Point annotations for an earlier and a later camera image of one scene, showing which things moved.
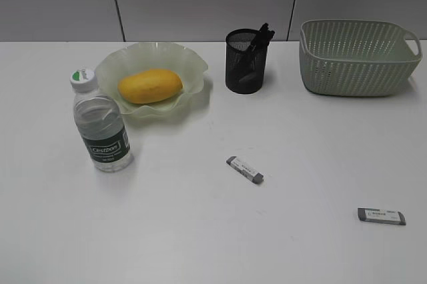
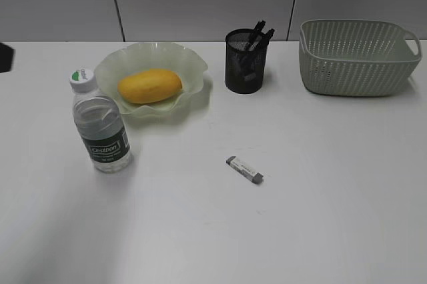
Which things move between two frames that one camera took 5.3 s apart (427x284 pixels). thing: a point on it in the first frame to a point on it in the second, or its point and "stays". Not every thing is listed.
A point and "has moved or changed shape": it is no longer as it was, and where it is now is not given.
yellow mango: (150, 86) stays
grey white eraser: (245, 169) stays
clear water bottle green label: (101, 121) stays
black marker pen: (257, 43) has moved or changed shape
